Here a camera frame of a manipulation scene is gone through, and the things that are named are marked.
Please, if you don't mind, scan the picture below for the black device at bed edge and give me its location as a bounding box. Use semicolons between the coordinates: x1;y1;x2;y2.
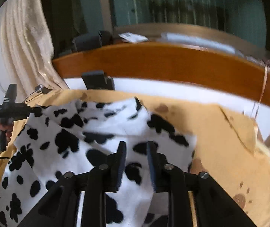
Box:
82;71;115;90

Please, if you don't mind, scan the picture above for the thin hanging cord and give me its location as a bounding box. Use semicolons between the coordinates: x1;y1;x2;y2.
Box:
250;61;270;121

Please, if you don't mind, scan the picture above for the black box on sill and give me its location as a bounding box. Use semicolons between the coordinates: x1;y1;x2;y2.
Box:
72;30;113;52

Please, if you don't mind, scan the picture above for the white paper card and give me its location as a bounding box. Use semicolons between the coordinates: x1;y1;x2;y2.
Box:
119;32;149;44

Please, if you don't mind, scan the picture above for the orange wooden window sill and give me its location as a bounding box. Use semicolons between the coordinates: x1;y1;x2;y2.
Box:
52;42;270;107

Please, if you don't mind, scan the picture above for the yellow paw-print blanket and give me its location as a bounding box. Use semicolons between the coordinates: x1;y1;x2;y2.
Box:
0;90;270;226

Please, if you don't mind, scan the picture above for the beige curtain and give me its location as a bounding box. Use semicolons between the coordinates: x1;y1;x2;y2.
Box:
0;0;68;100

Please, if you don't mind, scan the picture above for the black white cow-print fleece garment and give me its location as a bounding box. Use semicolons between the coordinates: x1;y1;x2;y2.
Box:
0;98;197;226

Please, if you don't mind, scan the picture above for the white plastic sheet on sill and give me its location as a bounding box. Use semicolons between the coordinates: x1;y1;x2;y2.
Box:
161;32;237;54

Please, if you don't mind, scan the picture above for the black power adapter plug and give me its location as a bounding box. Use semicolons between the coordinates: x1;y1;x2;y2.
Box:
35;84;51;94

